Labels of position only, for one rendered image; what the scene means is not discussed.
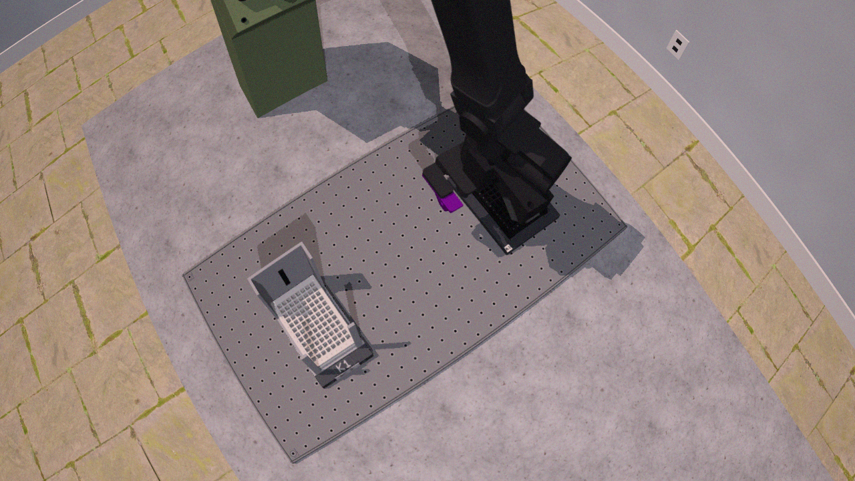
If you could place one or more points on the white well plate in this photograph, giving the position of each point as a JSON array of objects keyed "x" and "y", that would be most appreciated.
[{"x": 313, "y": 322}]

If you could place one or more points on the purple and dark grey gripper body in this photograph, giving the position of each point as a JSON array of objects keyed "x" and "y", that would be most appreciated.
[{"x": 451, "y": 163}]

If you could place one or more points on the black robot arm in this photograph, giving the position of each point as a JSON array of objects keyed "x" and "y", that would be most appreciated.
[{"x": 487, "y": 79}]

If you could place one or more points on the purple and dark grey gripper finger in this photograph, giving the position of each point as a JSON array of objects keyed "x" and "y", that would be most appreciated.
[{"x": 449, "y": 203}]

